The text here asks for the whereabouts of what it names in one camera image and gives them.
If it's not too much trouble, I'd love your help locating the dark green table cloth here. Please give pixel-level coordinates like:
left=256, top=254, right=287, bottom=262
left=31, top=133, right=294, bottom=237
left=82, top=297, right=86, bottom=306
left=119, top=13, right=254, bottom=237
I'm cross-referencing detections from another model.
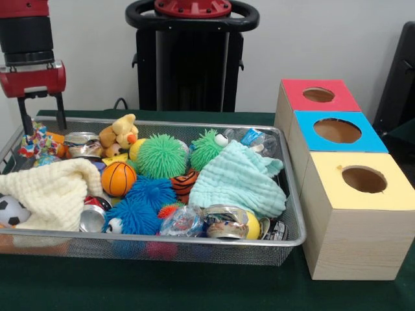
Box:
left=0, top=109, right=415, bottom=311

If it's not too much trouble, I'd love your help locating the blue spiky rubber ball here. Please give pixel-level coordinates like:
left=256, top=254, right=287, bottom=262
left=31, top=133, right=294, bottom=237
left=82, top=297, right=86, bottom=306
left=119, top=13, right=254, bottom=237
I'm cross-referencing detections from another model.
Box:
left=123, top=175, right=177, bottom=207

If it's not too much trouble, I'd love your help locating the blue furry monster toy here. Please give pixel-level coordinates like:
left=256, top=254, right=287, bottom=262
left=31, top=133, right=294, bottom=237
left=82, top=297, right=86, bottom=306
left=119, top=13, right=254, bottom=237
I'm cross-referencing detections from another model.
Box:
left=104, top=198, right=164, bottom=235

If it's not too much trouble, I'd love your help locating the mint green muslin cloth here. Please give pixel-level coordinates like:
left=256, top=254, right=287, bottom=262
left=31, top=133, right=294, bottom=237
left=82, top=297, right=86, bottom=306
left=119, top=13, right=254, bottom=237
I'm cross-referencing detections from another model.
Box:
left=188, top=140, right=287, bottom=219

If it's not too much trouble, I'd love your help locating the black upright panel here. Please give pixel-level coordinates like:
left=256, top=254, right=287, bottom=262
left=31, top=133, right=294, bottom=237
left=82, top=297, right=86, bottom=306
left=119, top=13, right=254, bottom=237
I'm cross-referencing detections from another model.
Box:
left=373, top=21, right=415, bottom=150

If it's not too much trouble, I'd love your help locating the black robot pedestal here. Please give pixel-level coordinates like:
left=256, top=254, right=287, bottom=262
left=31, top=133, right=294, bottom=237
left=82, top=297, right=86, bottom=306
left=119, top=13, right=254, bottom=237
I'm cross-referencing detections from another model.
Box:
left=125, top=0, right=260, bottom=112

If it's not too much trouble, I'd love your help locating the clear mesh bin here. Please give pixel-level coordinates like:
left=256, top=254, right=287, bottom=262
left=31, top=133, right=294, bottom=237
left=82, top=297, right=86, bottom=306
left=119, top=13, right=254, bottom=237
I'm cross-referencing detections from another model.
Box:
left=0, top=117, right=307, bottom=266

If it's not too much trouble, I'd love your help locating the small black white soccer ball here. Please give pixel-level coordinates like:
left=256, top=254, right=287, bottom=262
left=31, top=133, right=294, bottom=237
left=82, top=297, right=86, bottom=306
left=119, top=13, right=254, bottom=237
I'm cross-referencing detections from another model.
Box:
left=0, top=196, right=30, bottom=227

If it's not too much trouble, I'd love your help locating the orange tiger striped ball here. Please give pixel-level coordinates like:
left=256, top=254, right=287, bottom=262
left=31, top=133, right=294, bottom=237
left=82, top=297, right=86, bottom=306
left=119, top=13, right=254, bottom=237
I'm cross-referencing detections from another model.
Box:
left=170, top=168, right=200, bottom=205

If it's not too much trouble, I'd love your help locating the green furry monster toy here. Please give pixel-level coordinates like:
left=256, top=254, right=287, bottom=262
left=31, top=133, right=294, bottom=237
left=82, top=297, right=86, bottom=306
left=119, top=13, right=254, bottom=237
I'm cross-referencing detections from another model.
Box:
left=189, top=129, right=229, bottom=172

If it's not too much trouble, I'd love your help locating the wooden box with three holes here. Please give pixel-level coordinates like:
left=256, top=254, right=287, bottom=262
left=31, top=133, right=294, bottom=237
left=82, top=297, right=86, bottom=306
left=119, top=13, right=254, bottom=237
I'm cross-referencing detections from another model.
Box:
left=274, top=79, right=415, bottom=281

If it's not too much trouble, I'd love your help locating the small orange basketball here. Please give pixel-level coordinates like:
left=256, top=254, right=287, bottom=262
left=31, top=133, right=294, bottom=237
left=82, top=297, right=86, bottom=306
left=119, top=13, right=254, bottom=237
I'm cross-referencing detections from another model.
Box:
left=101, top=161, right=137, bottom=196

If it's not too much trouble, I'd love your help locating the colourful patterned knotted toy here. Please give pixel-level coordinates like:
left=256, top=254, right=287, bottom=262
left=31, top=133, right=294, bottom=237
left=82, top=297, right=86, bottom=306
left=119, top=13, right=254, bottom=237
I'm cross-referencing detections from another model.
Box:
left=18, top=122, right=56, bottom=160

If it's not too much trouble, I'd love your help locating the yellow plush animal toy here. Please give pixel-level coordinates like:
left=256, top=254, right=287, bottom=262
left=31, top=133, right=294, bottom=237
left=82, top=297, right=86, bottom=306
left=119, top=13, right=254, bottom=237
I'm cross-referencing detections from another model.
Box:
left=99, top=114, right=139, bottom=158

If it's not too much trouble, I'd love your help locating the cream muslin cloth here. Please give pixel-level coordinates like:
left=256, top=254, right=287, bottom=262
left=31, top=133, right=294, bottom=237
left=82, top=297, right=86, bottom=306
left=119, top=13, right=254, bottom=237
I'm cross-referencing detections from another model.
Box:
left=0, top=157, right=103, bottom=232

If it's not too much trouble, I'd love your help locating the green spiky rubber ball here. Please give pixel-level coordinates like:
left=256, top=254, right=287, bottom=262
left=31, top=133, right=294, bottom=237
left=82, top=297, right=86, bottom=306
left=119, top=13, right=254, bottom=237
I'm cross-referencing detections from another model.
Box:
left=136, top=133, right=189, bottom=179

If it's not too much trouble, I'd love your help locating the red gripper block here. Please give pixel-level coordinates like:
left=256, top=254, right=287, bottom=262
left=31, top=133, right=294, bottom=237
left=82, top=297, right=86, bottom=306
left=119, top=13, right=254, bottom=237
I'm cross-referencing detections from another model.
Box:
left=0, top=62, right=68, bottom=136

